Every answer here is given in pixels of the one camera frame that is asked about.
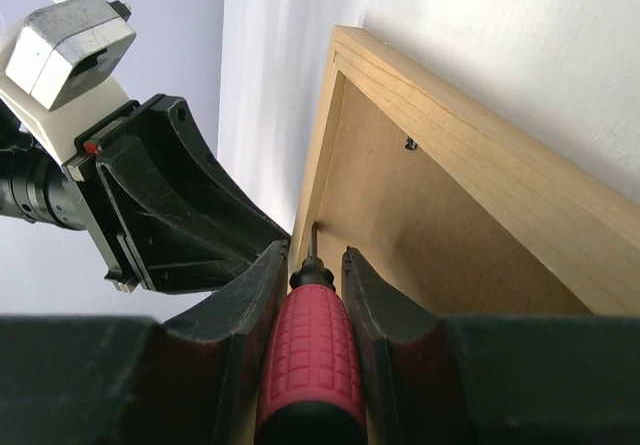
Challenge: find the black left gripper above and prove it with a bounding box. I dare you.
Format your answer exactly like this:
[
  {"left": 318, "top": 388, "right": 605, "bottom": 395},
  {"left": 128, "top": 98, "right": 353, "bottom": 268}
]
[{"left": 1, "top": 94, "right": 290, "bottom": 294}]

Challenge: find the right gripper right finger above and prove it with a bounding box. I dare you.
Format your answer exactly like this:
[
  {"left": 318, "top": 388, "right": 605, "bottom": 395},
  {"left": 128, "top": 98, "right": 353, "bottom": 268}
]
[{"left": 342, "top": 248, "right": 639, "bottom": 444}]

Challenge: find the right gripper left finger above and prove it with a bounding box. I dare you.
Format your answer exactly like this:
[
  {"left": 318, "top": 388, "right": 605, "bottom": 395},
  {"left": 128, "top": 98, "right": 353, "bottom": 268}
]
[{"left": 1, "top": 241, "right": 288, "bottom": 444}]

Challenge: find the red handled screwdriver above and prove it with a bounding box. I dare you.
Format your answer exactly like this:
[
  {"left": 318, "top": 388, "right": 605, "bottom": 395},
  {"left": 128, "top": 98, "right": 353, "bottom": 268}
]
[{"left": 254, "top": 225, "right": 368, "bottom": 444}]

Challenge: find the wooden picture frame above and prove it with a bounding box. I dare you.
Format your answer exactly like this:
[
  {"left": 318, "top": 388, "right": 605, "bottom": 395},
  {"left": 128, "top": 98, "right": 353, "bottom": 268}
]
[{"left": 290, "top": 26, "right": 639, "bottom": 322}]

